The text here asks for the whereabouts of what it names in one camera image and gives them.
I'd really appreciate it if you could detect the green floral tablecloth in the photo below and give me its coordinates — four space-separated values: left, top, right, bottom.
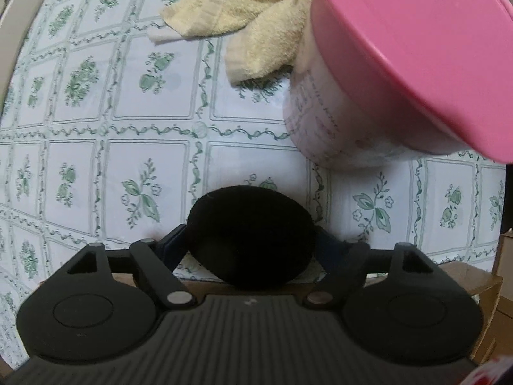
0 0 509 370

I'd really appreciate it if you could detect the open cardboard box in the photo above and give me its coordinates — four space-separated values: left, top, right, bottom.
176 228 513 373

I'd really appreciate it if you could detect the red and white packet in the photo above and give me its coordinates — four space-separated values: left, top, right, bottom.
461 355 513 385

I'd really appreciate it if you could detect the white container with pink lid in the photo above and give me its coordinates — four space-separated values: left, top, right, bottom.
282 0 513 169

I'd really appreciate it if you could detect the yellow towel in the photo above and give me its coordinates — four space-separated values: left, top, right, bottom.
160 0 317 85

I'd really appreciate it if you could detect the white paper scrap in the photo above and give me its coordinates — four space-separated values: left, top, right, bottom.
146 26 189 45

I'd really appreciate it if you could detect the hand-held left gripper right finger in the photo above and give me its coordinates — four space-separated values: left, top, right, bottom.
304 227 436 310

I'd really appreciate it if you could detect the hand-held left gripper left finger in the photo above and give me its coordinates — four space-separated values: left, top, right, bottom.
64 225 197 310

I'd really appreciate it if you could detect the black sock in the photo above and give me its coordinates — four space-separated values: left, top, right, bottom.
188 185 315 289

